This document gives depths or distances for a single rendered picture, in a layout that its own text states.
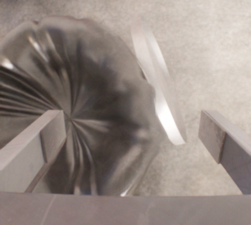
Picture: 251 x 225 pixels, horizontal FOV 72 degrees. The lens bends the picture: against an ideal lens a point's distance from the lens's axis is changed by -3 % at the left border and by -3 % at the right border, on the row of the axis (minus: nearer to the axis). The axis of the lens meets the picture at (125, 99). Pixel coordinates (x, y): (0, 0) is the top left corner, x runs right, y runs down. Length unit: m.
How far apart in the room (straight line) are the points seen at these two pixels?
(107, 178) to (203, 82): 0.83
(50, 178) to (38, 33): 0.36
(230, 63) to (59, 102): 0.93
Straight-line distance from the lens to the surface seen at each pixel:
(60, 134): 0.16
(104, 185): 0.41
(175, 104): 1.02
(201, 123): 0.17
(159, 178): 1.08
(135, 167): 0.38
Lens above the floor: 1.03
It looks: 80 degrees down
